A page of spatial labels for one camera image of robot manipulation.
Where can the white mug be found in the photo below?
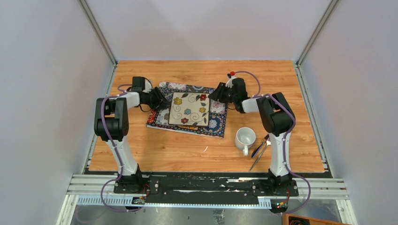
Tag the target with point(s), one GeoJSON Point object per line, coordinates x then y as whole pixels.
{"type": "Point", "coordinates": [244, 139]}

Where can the orange wooden box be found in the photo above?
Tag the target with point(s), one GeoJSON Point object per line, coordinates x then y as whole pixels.
{"type": "Point", "coordinates": [290, 219]}

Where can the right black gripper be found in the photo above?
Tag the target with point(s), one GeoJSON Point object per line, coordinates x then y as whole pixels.
{"type": "Point", "coordinates": [219, 93]}

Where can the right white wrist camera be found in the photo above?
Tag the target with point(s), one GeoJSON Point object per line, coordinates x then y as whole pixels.
{"type": "Point", "coordinates": [229, 83]}

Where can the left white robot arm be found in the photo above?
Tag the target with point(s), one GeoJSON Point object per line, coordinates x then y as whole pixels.
{"type": "Point", "coordinates": [111, 125]}

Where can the silver fork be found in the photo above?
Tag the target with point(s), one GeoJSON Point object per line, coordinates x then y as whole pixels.
{"type": "Point", "coordinates": [259, 155]}

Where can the square floral plate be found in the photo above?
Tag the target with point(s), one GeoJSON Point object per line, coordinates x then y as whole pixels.
{"type": "Point", "coordinates": [189, 109]}

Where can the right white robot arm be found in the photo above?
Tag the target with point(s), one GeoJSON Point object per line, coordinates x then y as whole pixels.
{"type": "Point", "coordinates": [276, 116]}

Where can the aluminium frame rail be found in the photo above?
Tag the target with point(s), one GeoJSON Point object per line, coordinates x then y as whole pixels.
{"type": "Point", "coordinates": [98, 189]}

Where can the purple handled knife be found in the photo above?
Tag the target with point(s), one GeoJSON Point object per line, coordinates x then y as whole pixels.
{"type": "Point", "coordinates": [264, 143]}

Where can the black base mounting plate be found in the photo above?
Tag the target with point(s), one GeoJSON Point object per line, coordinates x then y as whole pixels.
{"type": "Point", "coordinates": [217, 188]}

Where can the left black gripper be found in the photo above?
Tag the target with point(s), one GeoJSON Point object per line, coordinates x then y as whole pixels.
{"type": "Point", "coordinates": [159, 101]}

